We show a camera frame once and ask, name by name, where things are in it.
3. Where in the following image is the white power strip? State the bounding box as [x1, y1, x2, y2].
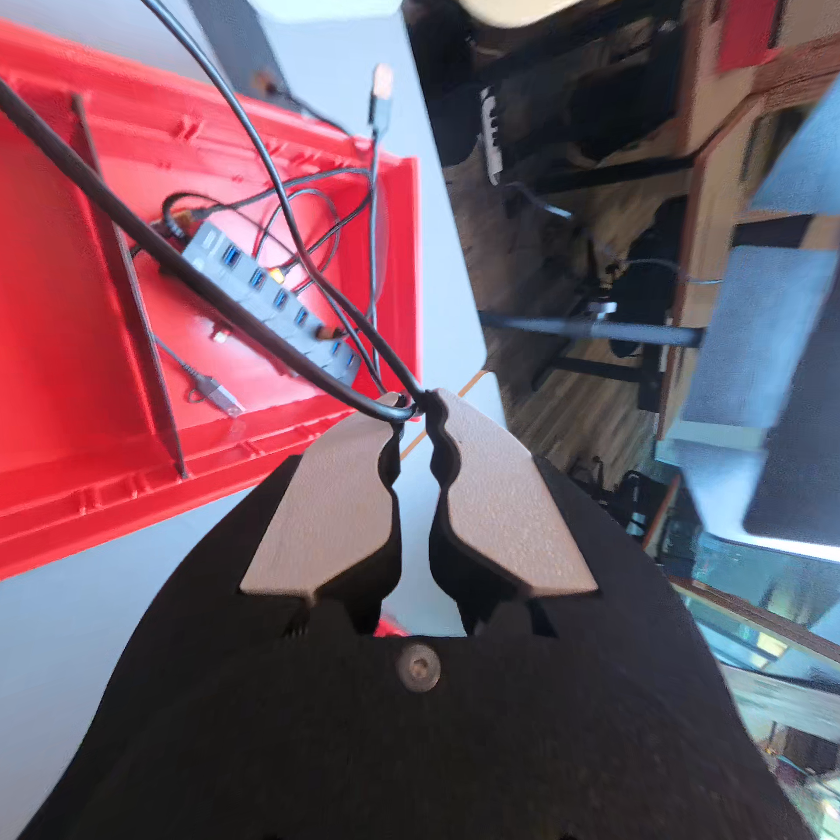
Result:
[481, 87, 505, 186]

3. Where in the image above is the black bin divider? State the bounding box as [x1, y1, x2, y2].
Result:
[71, 92, 189, 479]

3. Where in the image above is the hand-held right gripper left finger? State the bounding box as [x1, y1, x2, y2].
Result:
[239, 391, 405, 635]

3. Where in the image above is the grey monitor pole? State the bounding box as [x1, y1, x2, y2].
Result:
[479, 314, 704, 347]

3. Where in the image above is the black multi-port usb hub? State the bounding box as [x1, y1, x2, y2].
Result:
[180, 221, 363, 387]

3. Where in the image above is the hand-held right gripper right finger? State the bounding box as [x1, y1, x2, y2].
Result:
[425, 387, 599, 636]

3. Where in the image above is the red plastic bin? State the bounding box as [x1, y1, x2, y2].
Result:
[0, 18, 422, 581]

